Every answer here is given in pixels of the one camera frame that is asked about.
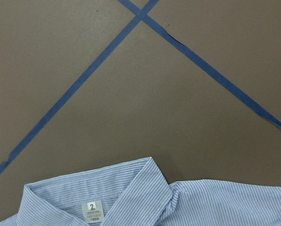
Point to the light blue striped shirt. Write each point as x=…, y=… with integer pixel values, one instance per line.
x=136, y=193

